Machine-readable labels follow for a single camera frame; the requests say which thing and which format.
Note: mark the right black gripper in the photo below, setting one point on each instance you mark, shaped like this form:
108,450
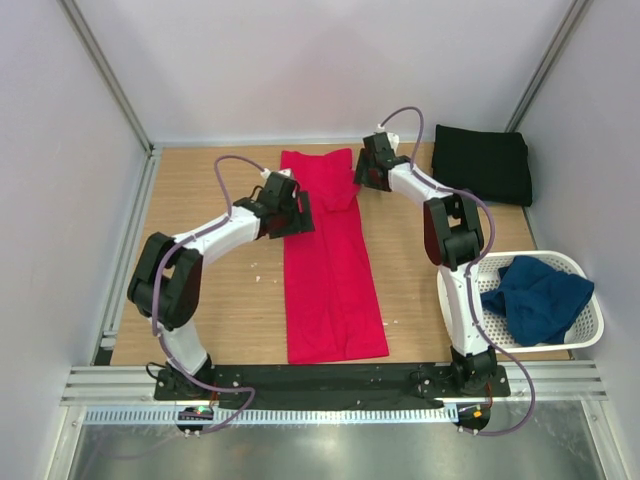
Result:
361,172

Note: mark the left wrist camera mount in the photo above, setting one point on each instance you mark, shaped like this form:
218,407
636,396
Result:
266,173

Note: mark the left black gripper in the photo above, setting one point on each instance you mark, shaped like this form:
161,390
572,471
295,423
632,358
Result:
302,223

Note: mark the aluminium front rail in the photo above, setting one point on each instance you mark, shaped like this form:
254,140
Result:
127,385

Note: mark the white slotted cable duct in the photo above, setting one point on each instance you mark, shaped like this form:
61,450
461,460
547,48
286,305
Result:
182,415

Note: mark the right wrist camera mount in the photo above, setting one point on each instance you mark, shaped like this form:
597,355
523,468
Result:
392,138

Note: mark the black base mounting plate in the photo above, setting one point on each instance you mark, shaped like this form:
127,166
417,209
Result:
277,386

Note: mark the left aluminium corner post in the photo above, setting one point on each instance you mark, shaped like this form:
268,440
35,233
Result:
95,53

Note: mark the red t shirt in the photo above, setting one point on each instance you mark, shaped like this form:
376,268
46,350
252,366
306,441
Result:
331,306

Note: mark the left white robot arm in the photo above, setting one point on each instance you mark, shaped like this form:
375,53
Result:
166,283

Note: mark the aluminium corner post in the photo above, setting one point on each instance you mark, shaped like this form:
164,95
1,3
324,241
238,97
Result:
561,38
95,53

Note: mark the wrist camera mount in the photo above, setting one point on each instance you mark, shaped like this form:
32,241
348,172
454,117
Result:
392,138
266,173

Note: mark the folded black t shirt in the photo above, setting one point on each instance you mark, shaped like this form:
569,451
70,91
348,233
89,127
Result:
492,165

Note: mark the white plastic laundry basket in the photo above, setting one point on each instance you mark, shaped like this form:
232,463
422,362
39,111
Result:
585,332

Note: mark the right aluminium corner post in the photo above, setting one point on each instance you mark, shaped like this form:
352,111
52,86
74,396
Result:
561,38

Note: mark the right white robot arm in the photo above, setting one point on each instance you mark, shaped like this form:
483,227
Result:
453,241

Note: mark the blue t shirt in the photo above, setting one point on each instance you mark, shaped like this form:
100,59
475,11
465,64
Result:
540,304

